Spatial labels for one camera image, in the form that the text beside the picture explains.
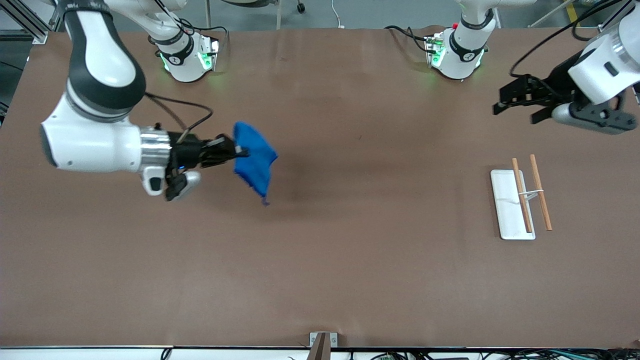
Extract blue microfibre towel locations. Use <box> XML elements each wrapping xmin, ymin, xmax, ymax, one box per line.
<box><xmin>233</xmin><ymin>121</ymin><xmax>279</xmax><ymax>207</ymax></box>

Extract white towel rack wooden bars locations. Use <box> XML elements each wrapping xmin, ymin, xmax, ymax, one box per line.
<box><xmin>490</xmin><ymin>154</ymin><xmax>554</xmax><ymax>241</ymax></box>

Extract thin white metal bar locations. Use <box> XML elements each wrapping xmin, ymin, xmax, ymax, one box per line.
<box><xmin>529</xmin><ymin>0</ymin><xmax>575</xmax><ymax>29</ymax></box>

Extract brown table cover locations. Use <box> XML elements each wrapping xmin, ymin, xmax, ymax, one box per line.
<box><xmin>0</xmin><ymin>26</ymin><xmax>640</xmax><ymax>350</ymax></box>

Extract office chair base with caster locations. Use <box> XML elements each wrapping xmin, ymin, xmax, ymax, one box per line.
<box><xmin>205</xmin><ymin>0</ymin><xmax>307</xmax><ymax>30</ymax></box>

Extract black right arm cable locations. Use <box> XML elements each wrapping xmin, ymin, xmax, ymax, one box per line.
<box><xmin>144</xmin><ymin>92</ymin><xmax>214</xmax><ymax>141</ymax></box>

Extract aluminium frame profile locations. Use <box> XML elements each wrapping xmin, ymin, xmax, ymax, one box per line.
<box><xmin>0</xmin><ymin>0</ymin><xmax>68</xmax><ymax>44</ymax></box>
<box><xmin>599</xmin><ymin>0</ymin><xmax>636</xmax><ymax>36</ymax></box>

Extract black base power cable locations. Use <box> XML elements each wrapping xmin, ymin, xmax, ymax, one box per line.
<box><xmin>384</xmin><ymin>25</ymin><xmax>432</xmax><ymax>54</ymax></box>

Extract white floor cable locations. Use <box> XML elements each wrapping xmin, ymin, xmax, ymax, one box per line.
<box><xmin>331</xmin><ymin>0</ymin><xmax>347</xmax><ymax>29</ymax></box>

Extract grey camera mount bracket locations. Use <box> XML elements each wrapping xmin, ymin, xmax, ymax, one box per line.
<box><xmin>309</xmin><ymin>332</ymin><xmax>339</xmax><ymax>360</ymax></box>

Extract black cable bundle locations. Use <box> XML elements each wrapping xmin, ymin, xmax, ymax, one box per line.
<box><xmin>350</xmin><ymin>348</ymin><xmax>640</xmax><ymax>360</ymax></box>

